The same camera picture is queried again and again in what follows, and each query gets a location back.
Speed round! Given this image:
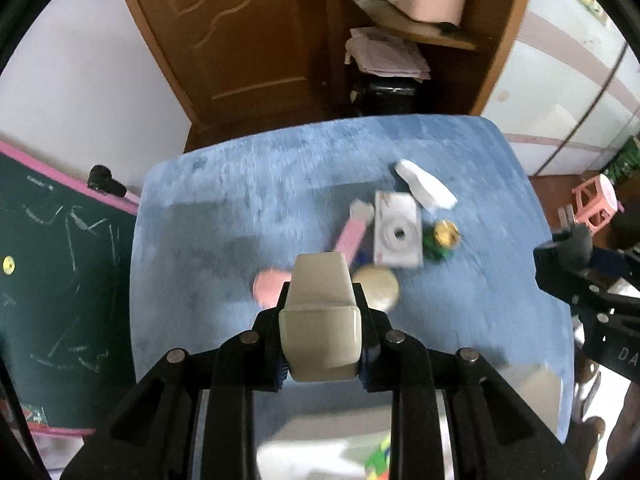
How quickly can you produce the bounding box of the colourful rubik's cube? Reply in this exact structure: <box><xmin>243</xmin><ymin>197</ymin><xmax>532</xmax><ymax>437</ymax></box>
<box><xmin>364</xmin><ymin>434</ymin><xmax>390</xmax><ymax>480</ymax></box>

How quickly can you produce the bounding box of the gold round tin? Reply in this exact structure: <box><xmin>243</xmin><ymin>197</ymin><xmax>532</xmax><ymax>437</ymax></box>
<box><xmin>352</xmin><ymin>264</ymin><xmax>400</xmax><ymax>313</ymax></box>

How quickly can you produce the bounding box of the beige rounded plastic box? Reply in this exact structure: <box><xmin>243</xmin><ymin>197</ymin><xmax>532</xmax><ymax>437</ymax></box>
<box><xmin>279</xmin><ymin>252</ymin><xmax>362</xmax><ymax>382</ymax></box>

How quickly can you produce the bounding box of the white toy digital camera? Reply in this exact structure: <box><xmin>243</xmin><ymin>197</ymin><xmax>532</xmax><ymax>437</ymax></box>
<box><xmin>373</xmin><ymin>191</ymin><xmax>423</xmax><ymax>269</ymax></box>

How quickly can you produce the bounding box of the pink plastic stool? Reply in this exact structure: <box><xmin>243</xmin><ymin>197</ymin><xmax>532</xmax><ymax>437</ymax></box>
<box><xmin>572</xmin><ymin>174</ymin><xmax>618</xmax><ymax>235</ymax></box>

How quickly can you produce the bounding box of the green gold perfume bottle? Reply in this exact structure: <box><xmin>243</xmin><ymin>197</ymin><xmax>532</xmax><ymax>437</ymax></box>
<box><xmin>423</xmin><ymin>220</ymin><xmax>462</xmax><ymax>260</ymax></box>

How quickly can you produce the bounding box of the white folded plastic piece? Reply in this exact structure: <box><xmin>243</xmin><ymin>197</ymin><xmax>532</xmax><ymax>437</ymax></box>
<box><xmin>395</xmin><ymin>159</ymin><xmax>458</xmax><ymax>211</ymax></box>

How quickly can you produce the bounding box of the pink round compact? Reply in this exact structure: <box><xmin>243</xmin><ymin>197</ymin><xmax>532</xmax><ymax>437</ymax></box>
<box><xmin>252</xmin><ymin>268</ymin><xmax>292</xmax><ymax>309</ymax></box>

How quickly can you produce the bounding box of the blue plush table cloth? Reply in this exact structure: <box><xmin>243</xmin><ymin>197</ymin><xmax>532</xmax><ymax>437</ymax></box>
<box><xmin>130</xmin><ymin>115</ymin><xmax>574</xmax><ymax>436</ymax></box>

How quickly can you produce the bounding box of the pink ruler strip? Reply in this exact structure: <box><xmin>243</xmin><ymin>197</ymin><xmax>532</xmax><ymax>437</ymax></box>
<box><xmin>334</xmin><ymin>219</ymin><xmax>368</xmax><ymax>266</ymax></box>

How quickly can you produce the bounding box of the white tag piece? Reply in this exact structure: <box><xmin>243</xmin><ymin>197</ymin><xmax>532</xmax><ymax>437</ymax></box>
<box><xmin>349</xmin><ymin>200</ymin><xmax>375</xmax><ymax>226</ymax></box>

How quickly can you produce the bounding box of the stack of folded papers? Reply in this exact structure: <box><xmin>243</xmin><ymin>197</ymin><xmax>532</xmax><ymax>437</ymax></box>
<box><xmin>345</xmin><ymin>27</ymin><xmax>431</xmax><ymax>80</ymax></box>

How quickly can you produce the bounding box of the wooden shelf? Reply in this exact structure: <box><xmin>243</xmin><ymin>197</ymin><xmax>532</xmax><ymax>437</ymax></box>
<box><xmin>352</xmin><ymin>0</ymin><xmax>478</xmax><ymax>51</ymax></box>

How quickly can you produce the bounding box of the brown wooden door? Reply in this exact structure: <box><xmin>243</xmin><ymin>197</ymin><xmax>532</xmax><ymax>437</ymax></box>
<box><xmin>125</xmin><ymin>0</ymin><xmax>330</xmax><ymax>127</ymax></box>

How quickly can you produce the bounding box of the green chalkboard pink frame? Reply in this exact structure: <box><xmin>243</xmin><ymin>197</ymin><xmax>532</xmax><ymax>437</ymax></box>
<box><xmin>1</xmin><ymin>143</ymin><xmax>138</xmax><ymax>436</ymax></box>

